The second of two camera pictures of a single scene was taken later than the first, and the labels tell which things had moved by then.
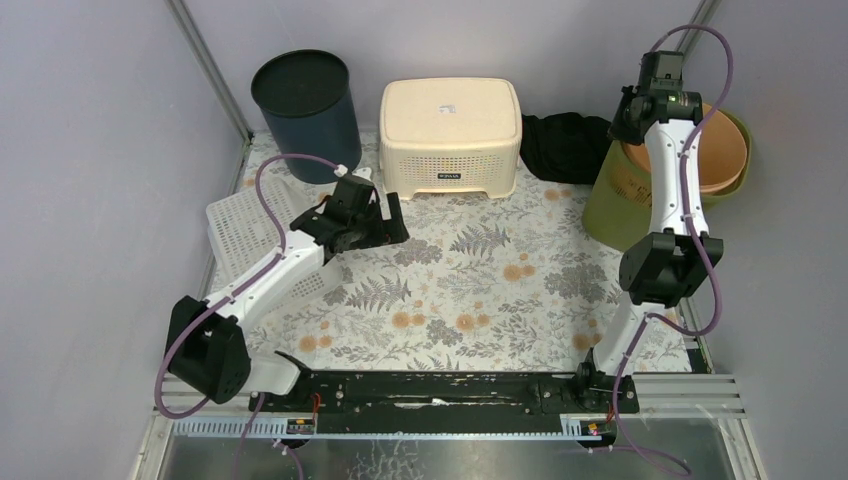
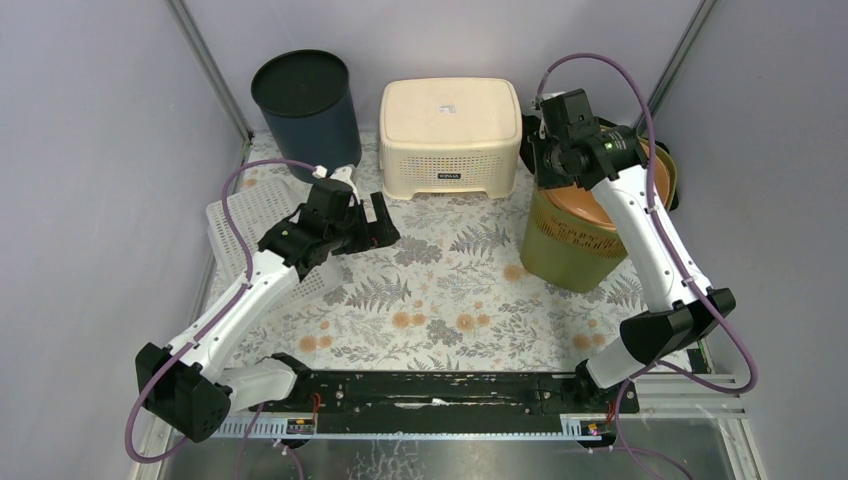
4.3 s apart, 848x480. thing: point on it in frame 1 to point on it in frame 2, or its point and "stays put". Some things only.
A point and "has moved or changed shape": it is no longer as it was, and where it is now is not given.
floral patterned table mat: (483, 285) stays put
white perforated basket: (240, 238) stays put
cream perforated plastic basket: (450, 135) stays put
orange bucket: (721, 152) to (584, 205)
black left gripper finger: (394, 230) to (383, 231)
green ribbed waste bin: (618, 197) has moved or changed shape
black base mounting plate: (445, 397) stays put
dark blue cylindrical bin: (307, 101) stays put
